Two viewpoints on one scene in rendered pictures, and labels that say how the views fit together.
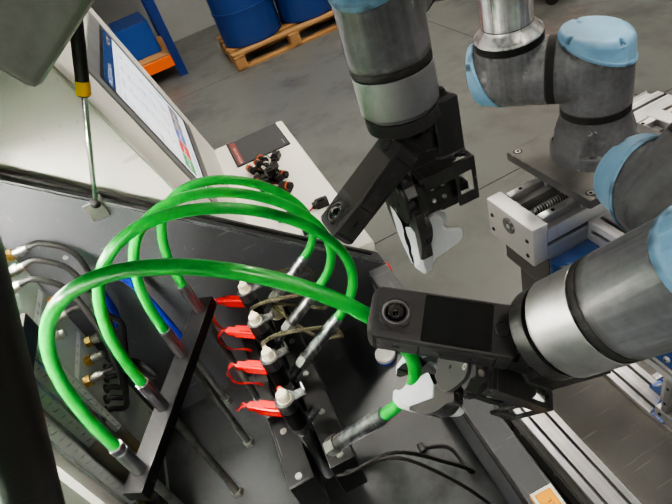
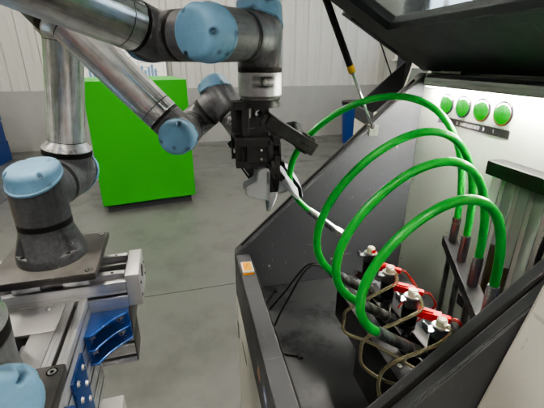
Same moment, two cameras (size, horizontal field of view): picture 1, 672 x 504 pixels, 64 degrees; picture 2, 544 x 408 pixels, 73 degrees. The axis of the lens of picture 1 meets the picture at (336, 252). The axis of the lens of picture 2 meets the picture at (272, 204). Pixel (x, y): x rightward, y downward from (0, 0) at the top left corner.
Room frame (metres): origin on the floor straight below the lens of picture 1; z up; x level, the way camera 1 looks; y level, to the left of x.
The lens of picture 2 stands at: (1.12, -0.14, 1.49)
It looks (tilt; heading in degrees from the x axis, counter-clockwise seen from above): 22 degrees down; 175
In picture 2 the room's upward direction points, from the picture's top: straight up
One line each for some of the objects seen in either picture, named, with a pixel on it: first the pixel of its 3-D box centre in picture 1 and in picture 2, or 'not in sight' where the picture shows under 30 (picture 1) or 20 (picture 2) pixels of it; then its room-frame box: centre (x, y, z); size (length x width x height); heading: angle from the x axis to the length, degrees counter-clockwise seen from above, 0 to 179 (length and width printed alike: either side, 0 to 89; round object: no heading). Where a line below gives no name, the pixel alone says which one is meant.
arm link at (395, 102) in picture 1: (394, 87); (260, 86); (0.46, -0.11, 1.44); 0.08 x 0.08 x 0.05
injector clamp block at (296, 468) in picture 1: (302, 407); (388, 361); (0.56, 0.15, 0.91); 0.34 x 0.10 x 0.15; 8
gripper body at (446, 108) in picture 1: (418, 157); (256, 133); (0.46, -0.11, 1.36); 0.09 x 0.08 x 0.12; 98
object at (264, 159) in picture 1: (269, 171); not in sight; (1.19, 0.08, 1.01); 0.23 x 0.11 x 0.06; 8
